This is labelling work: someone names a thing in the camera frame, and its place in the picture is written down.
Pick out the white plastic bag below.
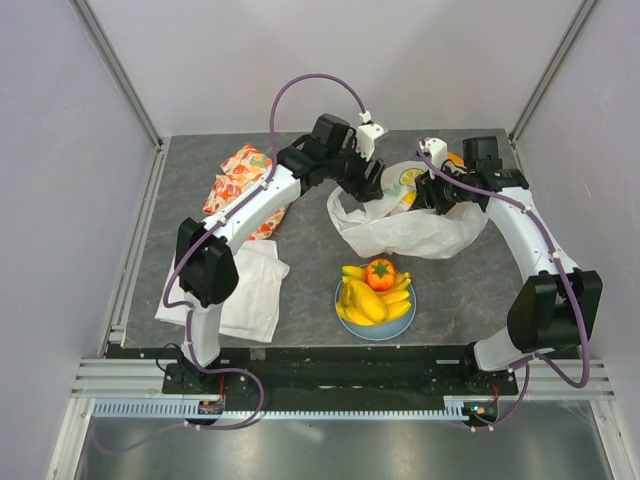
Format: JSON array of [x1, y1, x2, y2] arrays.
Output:
[[327, 161, 488, 260]]

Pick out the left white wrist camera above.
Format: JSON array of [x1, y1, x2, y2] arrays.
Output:
[[355, 110, 388, 161]]

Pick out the small yellow banana bunch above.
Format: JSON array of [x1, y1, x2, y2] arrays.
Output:
[[342, 265, 410, 293]]

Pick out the floral patterned cloth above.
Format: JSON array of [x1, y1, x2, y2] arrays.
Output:
[[202, 144, 289, 243]]

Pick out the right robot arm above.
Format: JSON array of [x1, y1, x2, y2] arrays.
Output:
[[413, 136, 603, 394]]

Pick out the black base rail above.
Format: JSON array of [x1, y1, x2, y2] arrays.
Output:
[[162, 345, 518, 411]]

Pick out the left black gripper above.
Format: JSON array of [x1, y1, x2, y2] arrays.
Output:
[[326, 138, 385, 204]]

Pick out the white cloth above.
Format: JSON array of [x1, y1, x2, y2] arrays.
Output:
[[153, 238, 291, 344]]

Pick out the purple cable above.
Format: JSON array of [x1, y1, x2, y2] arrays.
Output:
[[162, 73, 371, 376], [417, 139, 591, 431]]

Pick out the light blue cable duct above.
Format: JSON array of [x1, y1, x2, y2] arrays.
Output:
[[93, 398, 469, 421]]

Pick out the left aluminium frame post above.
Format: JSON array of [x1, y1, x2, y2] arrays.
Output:
[[69, 0, 164, 151]]

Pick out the orange persimmon fruit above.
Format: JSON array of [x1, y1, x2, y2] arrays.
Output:
[[364, 258, 396, 292]]

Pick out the aluminium frame post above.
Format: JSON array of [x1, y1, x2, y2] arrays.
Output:
[[508, 0, 600, 146], [69, 0, 164, 151]]

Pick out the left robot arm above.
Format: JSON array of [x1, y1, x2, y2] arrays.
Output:
[[162, 113, 387, 393]]

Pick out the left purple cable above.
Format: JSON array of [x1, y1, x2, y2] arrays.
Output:
[[162, 73, 371, 376]]

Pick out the large yellow banana bunch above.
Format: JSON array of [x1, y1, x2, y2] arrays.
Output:
[[335, 284, 413, 327]]

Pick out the right aluminium frame post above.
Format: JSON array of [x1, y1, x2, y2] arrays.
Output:
[[508, 0, 600, 146]]

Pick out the orange cloth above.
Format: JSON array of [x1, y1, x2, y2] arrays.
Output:
[[448, 152, 464, 167]]

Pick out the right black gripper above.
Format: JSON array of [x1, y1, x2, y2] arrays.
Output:
[[410, 160, 474, 220]]

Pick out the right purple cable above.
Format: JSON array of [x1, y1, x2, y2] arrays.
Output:
[[417, 139, 591, 431]]

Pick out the blue plate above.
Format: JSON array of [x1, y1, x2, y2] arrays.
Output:
[[335, 276, 417, 341]]

